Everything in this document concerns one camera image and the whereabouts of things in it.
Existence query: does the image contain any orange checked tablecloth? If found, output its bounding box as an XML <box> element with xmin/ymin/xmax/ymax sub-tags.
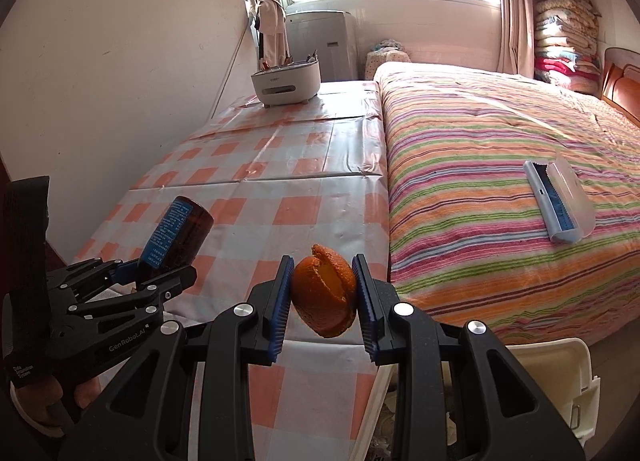
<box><xmin>70</xmin><ymin>80</ymin><xmax>393</xmax><ymax>461</ymax></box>

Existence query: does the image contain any striped bed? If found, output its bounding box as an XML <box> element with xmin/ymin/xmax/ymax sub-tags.
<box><xmin>372</xmin><ymin>61</ymin><xmax>640</xmax><ymax>347</ymax></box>

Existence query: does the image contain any white floor appliance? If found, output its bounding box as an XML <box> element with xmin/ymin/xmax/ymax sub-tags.
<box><xmin>285</xmin><ymin>11</ymin><xmax>359</xmax><ymax>84</ymax></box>

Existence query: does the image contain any stack of folded quilts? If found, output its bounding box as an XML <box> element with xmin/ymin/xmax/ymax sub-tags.
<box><xmin>531</xmin><ymin>0</ymin><xmax>601</xmax><ymax>98</ymax></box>

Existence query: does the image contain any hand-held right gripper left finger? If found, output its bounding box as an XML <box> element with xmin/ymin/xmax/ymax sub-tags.
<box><xmin>57</xmin><ymin>255</ymin><xmax>296</xmax><ymax>461</ymax></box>

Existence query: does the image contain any cream plastic trash bin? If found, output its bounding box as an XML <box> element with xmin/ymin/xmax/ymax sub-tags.
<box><xmin>372</xmin><ymin>337</ymin><xmax>601</xmax><ymax>452</ymax></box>

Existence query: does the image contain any person's left hand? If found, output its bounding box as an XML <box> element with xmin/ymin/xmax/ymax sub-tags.
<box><xmin>12</xmin><ymin>371</ymin><xmax>104</xmax><ymax>437</ymax></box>

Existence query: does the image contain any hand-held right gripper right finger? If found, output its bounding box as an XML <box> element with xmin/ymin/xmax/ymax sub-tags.
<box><xmin>351</xmin><ymin>254</ymin><xmax>586</xmax><ymax>461</ymax></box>

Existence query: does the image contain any orange peel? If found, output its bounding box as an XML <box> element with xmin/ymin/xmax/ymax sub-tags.
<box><xmin>291</xmin><ymin>243</ymin><xmax>358</xmax><ymax>339</ymax></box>

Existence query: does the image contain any blue lint brush clear cover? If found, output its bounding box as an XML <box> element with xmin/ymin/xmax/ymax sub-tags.
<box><xmin>522</xmin><ymin>156</ymin><xmax>597</xmax><ymax>244</ymax></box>

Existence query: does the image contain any polka dot covered stool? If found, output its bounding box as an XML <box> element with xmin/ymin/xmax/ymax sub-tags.
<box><xmin>364</xmin><ymin>38</ymin><xmax>412</xmax><ymax>82</ymax></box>

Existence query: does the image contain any wooden bed headboard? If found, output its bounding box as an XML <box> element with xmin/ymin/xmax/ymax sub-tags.
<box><xmin>597</xmin><ymin>46</ymin><xmax>640</xmax><ymax>129</ymax></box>

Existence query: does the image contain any white desk organizer box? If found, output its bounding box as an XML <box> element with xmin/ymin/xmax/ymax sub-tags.
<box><xmin>250</xmin><ymin>54</ymin><xmax>322</xmax><ymax>109</ymax></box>

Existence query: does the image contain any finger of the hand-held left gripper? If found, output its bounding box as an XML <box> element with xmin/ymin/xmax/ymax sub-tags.
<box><xmin>66</xmin><ymin>265</ymin><xmax>199</xmax><ymax>320</ymax></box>
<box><xmin>47</xmin><ymin>258</ymin><xmax>146</xmax><ymax>293</ymax></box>

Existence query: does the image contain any brown bottle blue label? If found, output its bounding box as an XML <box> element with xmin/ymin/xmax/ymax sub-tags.
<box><xmin>137</xmin><ymin>196</ymin><xmax>215</xmax><ymax>274</ymax></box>

